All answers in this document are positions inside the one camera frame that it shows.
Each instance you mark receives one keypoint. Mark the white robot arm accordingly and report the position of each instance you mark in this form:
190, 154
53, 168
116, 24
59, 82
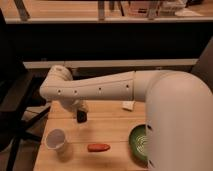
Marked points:
179, 111

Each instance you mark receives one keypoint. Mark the green ridged bowl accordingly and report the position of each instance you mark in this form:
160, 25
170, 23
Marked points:
137, 141

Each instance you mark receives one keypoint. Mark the orange carrot toy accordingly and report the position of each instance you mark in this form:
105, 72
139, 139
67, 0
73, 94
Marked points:
98, 147

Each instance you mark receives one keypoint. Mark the black eraser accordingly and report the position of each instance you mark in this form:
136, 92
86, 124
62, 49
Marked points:
81, 116

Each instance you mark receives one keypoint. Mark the white rectangular block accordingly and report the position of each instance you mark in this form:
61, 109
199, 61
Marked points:
128, 105

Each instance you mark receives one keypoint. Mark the black office chair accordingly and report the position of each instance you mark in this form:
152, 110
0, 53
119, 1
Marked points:
18, 91

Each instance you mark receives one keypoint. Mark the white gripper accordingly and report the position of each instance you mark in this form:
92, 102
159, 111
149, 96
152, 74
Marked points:
74, 106

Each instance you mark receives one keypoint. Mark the dark chair right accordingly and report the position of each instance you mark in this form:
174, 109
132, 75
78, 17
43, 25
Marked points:
204, 66

